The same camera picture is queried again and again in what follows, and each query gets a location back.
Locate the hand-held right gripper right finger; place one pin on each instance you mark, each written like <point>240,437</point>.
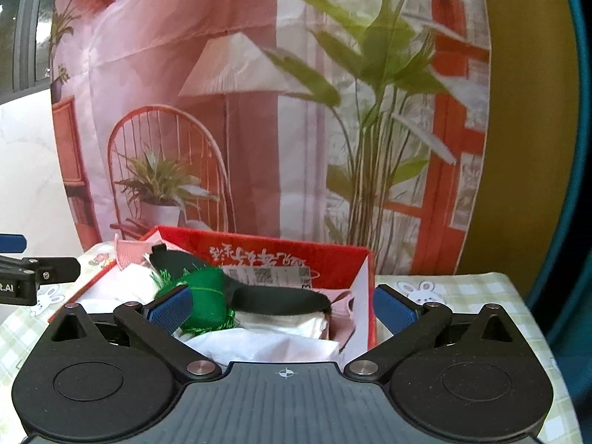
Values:
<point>394,311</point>

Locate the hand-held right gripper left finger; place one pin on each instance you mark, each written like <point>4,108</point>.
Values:
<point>170,309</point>

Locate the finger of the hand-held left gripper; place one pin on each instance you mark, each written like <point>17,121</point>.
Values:
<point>58,269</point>
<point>11,243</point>

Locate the white fluffy cloth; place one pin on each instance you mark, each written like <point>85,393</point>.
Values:
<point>141,282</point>

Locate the green tasselled cloth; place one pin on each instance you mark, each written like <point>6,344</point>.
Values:
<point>209,297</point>

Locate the pink knitted sock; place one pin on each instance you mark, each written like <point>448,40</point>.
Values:
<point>130,252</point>

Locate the red cardboard box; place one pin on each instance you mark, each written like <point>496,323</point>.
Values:
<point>323,259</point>

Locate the black cloth band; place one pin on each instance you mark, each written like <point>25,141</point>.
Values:
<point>277,298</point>

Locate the dark framed window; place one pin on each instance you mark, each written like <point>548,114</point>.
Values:
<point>27,18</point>

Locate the teal curtain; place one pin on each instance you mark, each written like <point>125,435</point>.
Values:
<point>585,101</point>

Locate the printed room scene wall cloth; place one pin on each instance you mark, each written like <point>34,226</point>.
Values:
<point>231,101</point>

